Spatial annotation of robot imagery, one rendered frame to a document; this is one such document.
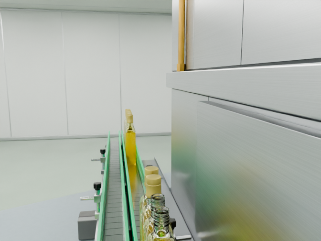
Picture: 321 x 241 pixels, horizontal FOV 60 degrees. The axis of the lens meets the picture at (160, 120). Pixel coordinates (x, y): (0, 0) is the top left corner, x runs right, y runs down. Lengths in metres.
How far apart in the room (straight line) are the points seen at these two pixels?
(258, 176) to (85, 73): 6.02
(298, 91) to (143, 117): 6.11
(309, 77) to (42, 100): 6.31
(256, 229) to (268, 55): 0.26
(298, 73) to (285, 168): 0.11
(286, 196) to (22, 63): 6.39
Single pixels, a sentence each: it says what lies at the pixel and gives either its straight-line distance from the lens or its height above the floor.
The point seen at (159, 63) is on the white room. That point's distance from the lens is 6.40.
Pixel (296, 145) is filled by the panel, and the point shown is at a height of 1.30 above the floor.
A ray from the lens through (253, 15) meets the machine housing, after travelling 0.52.
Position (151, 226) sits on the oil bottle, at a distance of 0.59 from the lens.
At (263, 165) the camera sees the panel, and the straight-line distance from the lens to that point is 0.41.
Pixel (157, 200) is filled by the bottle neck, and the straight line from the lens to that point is 0.57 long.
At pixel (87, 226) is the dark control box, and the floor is 0.81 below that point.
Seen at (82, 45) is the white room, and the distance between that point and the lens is 6.38.
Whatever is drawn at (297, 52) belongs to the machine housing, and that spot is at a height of 1.41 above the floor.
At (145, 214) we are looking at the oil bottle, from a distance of 0.64.
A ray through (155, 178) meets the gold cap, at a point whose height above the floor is 1.16.
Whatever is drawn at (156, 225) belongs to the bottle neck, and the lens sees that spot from 0.53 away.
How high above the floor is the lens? 1.38
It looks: 9 degrees down
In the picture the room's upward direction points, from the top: straight up
